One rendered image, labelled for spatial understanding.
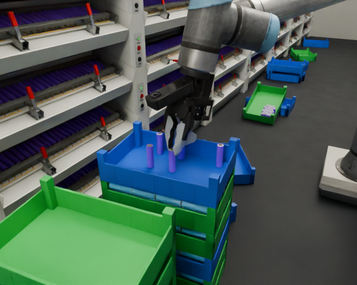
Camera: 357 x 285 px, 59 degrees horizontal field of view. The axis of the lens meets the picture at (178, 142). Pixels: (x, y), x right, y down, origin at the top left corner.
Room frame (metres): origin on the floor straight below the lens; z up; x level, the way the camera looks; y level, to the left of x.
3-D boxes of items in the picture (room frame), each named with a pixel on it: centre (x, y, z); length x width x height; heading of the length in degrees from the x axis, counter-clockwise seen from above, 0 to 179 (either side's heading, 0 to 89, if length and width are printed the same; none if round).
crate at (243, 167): (1.33, -0.23, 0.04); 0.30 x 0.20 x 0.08; 4
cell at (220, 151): (0.72, -0.11, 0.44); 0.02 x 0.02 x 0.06
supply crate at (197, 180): (0.69, 0.02, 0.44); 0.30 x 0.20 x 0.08; 69
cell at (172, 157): (0.69, 0.02, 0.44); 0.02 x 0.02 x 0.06
